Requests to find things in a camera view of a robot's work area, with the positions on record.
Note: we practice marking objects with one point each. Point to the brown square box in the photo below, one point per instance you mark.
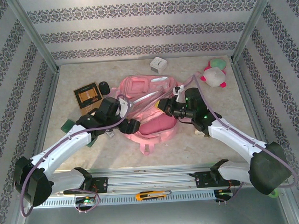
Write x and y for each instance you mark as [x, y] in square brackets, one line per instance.
[86, 97]

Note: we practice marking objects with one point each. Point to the pink student backpack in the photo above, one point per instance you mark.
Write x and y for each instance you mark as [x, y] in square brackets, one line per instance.
[155, 129]

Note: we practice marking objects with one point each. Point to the green case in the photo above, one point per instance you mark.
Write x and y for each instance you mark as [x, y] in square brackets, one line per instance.
[68, 126]

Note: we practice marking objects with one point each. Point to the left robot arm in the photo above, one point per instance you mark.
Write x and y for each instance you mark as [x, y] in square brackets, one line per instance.
[66, 145]

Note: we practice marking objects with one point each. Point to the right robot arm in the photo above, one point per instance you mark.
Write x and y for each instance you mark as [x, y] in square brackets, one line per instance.
[235, 135]

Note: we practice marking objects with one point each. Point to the black computer mouse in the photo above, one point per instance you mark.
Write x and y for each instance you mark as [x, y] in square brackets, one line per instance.
[104, 88]

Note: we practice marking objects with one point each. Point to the small white hanging tag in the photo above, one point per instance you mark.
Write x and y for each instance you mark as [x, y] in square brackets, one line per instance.
[110, 134]

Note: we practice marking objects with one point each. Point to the white plush toy pink ears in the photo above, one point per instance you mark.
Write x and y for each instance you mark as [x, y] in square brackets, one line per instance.
[213, 77]

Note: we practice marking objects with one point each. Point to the white square clock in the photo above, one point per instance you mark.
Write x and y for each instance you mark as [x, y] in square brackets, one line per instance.
[159, 65]

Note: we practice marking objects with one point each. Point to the yellow utility knife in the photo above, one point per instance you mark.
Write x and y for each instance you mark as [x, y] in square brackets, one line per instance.
[145, 196]

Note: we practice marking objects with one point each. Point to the left controller board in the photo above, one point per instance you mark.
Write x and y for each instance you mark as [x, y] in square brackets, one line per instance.
[85, 201]

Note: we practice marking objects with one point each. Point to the controller board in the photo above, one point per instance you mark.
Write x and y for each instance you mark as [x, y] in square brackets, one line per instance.
[223, 193]
[85, 201]

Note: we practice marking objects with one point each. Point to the right controller board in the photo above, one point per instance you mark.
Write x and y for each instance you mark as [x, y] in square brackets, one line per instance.
[223, 193]

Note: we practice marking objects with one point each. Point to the green tape roll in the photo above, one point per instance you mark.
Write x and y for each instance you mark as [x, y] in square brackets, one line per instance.
[274, 194]

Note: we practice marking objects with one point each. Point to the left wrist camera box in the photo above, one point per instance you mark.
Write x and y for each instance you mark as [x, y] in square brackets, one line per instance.
[124, 105]

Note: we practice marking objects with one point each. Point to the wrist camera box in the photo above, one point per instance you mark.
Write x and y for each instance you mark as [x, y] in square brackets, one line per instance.
[124, 105]
[179, 92]

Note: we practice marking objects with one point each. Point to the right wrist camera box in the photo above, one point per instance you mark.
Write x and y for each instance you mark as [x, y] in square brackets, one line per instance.
[179, 92]

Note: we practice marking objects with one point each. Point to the right metal side rail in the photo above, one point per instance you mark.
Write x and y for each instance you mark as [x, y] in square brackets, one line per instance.
[246, 95]

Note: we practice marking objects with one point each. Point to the metal side rail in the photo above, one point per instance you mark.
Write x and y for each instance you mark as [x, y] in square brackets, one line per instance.
[50, 104]
[246, 95]

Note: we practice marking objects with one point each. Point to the left metal side rail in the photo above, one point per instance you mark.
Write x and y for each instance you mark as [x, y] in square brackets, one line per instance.
[50, 104]

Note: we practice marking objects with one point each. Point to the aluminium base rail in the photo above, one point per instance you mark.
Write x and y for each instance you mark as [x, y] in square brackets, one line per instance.
[147, 177]

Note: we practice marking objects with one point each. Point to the left black mount plate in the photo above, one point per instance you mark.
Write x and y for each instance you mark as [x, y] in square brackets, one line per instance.
[100, 184]

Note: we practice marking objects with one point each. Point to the black mount plate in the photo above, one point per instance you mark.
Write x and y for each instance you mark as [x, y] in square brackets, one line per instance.
[100, 184]
[202, 180]

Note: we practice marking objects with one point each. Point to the right black mount plate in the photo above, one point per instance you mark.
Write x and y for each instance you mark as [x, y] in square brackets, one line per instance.
[202, 180]

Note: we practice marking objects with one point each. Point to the right metal frame post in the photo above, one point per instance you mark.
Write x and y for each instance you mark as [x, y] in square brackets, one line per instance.
[253, 20]

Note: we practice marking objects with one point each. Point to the metal frame post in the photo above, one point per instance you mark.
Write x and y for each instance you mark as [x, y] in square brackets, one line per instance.
[32, 32]
[253, 20]

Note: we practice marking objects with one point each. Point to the left metal frame post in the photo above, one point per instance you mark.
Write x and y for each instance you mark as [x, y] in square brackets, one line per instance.
[32, 32]

